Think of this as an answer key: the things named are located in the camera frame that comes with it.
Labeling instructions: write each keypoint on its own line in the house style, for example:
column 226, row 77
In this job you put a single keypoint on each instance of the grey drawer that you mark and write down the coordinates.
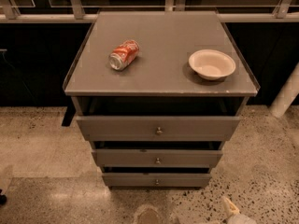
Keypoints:
column 156, row 158
column 157, row 128
column 137, row 180

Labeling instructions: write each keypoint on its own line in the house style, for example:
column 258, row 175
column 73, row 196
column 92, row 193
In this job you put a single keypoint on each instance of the grey top drawer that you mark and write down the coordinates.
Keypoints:
column 157, row 128

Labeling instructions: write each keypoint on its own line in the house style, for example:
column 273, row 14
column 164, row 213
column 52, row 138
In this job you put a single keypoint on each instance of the metal window railing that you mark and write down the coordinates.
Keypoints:
column 87, row 10

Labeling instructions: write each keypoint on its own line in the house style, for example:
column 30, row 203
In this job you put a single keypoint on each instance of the crushed orange soda can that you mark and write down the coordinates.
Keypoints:
column 123, row 55

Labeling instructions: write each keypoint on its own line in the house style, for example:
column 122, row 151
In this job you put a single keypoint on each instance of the grey drawer cabinet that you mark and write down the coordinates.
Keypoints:
column 159, row 81

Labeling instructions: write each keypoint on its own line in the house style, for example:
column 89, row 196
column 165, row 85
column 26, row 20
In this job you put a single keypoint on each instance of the white pillar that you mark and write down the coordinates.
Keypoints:
column 287, row 94

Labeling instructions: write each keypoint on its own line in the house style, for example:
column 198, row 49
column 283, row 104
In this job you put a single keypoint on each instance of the grey bottom drawer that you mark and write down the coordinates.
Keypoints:
column 137, row 180

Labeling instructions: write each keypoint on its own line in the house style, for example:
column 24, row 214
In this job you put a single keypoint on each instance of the grey middle drawer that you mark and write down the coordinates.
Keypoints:
column 156, row 158

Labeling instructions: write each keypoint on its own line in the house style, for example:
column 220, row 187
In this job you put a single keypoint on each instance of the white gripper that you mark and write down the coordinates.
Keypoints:
column 244, row 218

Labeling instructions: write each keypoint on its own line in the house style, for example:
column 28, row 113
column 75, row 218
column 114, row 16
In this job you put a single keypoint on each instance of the white paper bowl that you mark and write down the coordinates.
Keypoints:
column 211, row 64

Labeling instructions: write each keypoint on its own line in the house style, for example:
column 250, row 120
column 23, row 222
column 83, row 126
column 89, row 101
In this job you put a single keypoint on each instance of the black caster wheel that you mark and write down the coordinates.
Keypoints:
column 3, row 198

